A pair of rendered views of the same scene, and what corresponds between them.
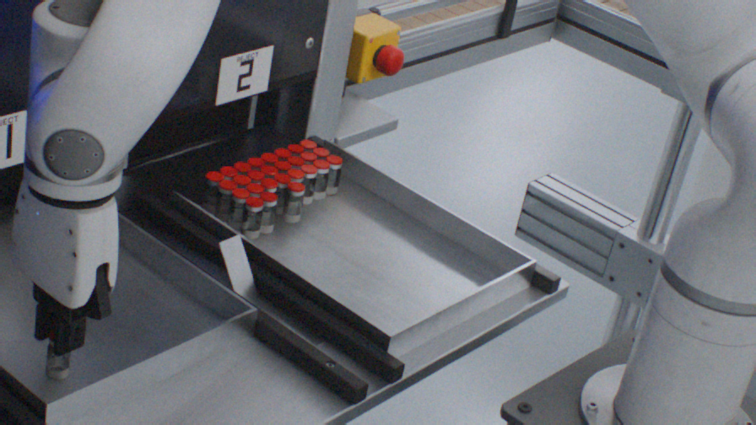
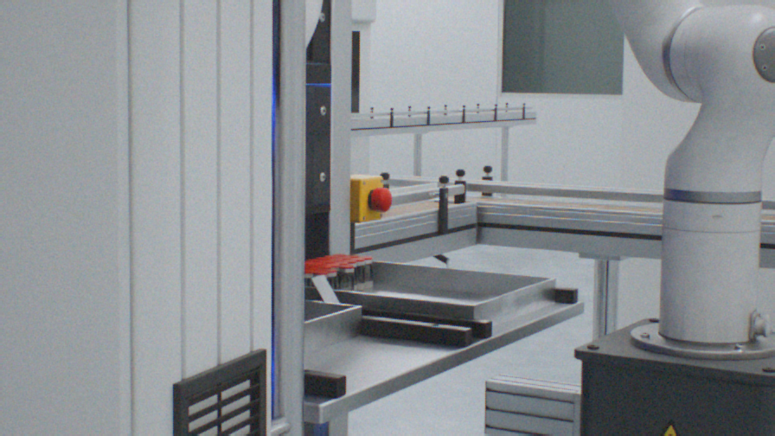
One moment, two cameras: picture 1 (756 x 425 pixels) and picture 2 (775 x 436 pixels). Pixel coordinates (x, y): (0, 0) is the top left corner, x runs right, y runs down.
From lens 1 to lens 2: 69 cm
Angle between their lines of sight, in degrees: 24
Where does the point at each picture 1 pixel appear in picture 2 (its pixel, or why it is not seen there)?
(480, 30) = (425, 224)
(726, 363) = (739, 248)
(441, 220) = (466, 280)
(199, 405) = (344, 357)
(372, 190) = (399, 283)
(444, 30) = (400, 219)
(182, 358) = (317, 336)
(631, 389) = (672, 305)
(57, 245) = not seen: hidden behind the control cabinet
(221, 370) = (349, 346)
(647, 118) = not seen: hidden behind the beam
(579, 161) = not seen: outside the picture
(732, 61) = (673, 22)
